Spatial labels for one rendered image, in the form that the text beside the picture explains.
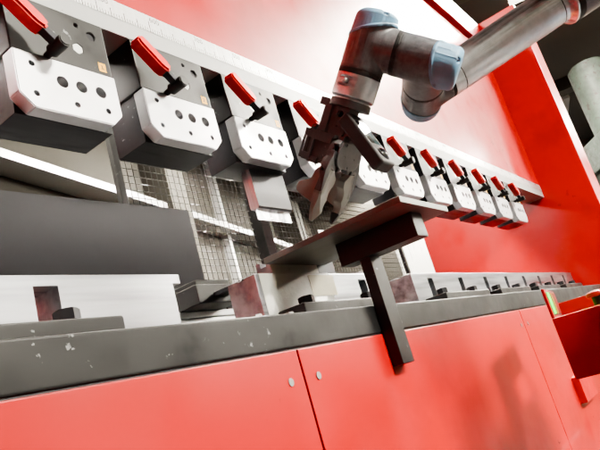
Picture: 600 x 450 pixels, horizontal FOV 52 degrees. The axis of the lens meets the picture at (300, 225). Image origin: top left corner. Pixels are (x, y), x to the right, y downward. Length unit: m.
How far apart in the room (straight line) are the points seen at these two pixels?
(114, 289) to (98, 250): 0.72
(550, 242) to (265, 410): 2.52
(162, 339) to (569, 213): 2.64
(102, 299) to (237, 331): 0.16
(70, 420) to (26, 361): 0.06
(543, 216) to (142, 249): 2.08
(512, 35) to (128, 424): 0.94
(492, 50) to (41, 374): 0.93
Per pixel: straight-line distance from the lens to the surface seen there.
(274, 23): 1.41
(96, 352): 0.59
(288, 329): 0.79
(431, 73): 1.05
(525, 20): 1.24
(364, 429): 0.88
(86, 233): 1.50
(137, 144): 0.95
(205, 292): 1.20
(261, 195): 1.11
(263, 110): 1.10
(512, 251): 3.17
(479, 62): 1.20
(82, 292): 0.75
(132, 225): 1.59
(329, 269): 1.18
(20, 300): 0.71
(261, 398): 0.72
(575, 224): 3.11
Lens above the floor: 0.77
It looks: 15 degrees up
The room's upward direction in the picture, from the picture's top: 16 degrees counter-clockwise
